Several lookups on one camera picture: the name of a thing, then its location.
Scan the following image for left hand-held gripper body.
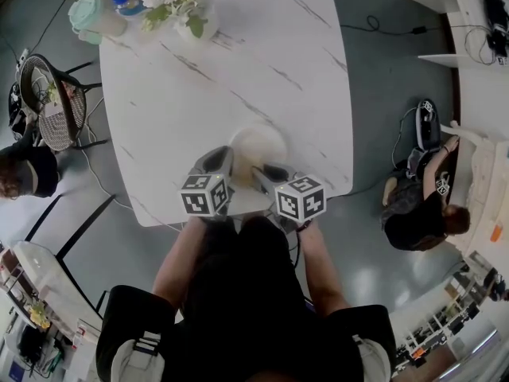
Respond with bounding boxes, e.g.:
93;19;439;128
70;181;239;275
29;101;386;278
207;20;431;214
177;173;236;224

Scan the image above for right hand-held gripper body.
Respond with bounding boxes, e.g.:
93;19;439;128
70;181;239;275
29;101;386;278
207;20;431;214
266;174;328;234

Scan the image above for cream fluffy brush piece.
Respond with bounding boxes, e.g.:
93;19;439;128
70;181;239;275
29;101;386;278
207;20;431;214
232;161;259;186

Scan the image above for white round bowl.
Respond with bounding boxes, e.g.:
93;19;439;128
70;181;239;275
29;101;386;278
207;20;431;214
230;127;288;185

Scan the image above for person's right forearm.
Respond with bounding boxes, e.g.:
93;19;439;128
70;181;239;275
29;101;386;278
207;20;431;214
301;223;351;318

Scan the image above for person's left forearm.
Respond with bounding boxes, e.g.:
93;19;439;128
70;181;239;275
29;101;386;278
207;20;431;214
151;216;208;306

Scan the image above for person's black shirt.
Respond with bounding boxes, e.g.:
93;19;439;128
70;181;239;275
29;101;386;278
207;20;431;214
95;215;398;382

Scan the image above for white ceramic vase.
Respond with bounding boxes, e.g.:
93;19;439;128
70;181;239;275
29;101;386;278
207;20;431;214
174;8;220;42

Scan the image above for black open case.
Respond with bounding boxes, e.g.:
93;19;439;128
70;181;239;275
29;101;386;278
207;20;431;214
413;98;442;153

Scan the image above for dark wicker chair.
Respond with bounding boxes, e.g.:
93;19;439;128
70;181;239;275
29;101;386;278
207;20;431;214
18;53;103;153

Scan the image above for small artificial flower bunch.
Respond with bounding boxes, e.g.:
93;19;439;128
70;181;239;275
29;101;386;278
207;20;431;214
37;80;76;117

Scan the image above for white dressing table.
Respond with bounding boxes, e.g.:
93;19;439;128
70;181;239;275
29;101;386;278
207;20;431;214
449;119;509;256

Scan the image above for white shelf cabinet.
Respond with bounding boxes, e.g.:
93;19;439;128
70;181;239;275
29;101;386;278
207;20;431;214
417;53;509;70

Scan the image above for cup with teal lid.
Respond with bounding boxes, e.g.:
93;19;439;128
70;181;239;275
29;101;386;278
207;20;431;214
67;0;129;46

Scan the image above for yellow flower bunch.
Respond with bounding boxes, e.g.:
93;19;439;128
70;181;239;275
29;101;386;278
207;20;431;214
28;299;52;330

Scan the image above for white floor cable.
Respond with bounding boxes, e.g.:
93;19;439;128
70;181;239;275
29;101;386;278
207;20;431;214
75;97;132;210

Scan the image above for white shoulder strap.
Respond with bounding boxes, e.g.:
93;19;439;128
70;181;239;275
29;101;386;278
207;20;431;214
352;334;393;382
111;330;165;382

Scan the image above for black power adapter with cable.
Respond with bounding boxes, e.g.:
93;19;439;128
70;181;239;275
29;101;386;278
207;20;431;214
340;14;442;36

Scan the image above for black device with cables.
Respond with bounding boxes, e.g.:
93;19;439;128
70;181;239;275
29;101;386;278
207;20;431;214
483;0;509;66

